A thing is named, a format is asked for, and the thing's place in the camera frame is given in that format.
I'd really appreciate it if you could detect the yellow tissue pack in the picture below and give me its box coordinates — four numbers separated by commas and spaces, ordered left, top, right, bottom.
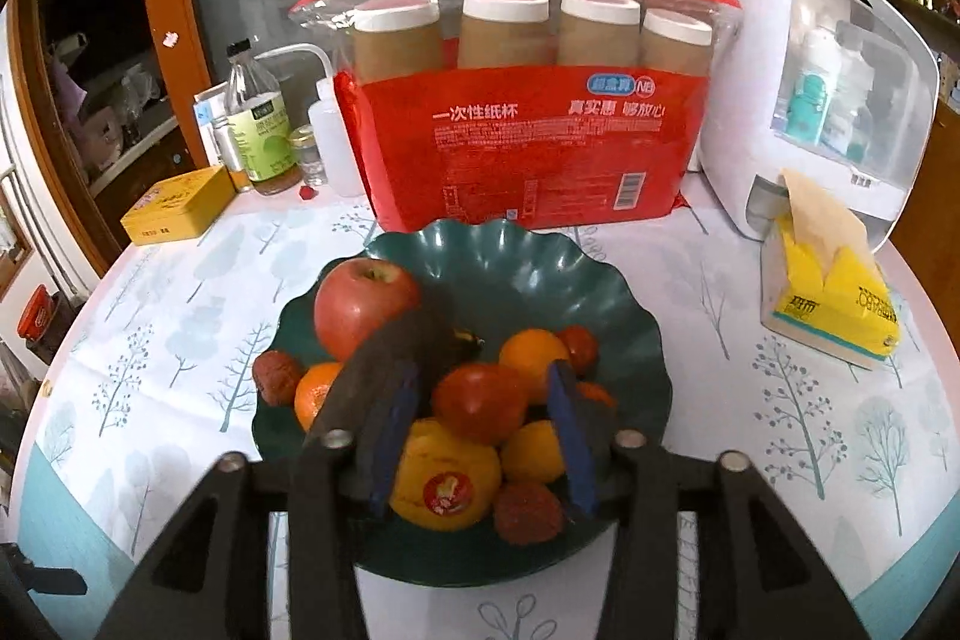
760, 169, 900, 369

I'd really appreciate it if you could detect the orange tangerine beside banana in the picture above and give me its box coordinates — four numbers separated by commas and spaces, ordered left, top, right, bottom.
293, 362, 343, 432

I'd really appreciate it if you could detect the dark green scalloped plate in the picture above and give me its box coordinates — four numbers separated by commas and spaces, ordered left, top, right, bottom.
252, 220, 672, 588

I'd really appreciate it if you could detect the white squeeze bottle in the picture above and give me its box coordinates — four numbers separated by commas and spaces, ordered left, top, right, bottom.
257, 44, 364, 198

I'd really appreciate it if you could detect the white cosmetics storage box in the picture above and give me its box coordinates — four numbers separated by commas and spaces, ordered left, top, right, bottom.
700, 0, 939, 248

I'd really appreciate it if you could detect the small red lychee on plate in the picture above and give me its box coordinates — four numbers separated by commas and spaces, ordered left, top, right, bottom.
556, 325, 599, 377

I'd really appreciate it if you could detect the small glass jar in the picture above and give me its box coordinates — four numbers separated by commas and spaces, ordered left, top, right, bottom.
288, 124, 327, 190

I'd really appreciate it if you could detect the glass bottle green label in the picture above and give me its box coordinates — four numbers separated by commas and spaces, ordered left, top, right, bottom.
226, 39, 301, 195

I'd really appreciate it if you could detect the orange tangerine with stem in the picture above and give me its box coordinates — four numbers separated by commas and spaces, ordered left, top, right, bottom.
498, 328, 569, 404

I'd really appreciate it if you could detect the small red tomato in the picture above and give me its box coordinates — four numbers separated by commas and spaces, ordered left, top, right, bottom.
576, 381, 617, 409

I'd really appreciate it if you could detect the yellow orange with sticker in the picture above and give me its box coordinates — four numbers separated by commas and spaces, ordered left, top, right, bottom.
389, 417, 501, 533

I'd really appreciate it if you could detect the red paper cup package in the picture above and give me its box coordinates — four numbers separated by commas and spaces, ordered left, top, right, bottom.
291, 0, 742, 232

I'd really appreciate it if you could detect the white blue medicine box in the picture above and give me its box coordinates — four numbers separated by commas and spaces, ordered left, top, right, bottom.
194, 83, 228, 166

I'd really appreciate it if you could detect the small orange tangerine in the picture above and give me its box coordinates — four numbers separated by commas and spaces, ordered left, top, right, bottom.
501, 420, 566, 484

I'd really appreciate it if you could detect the yellow flat box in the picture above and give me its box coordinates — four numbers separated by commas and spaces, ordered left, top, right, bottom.
121, 166, 236, 247

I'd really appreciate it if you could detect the red apple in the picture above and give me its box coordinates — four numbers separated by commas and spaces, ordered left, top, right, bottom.
314, 257, 421, 362

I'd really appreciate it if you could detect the dark red lychee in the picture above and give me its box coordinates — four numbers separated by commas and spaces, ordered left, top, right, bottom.
251, 349, 306, 406

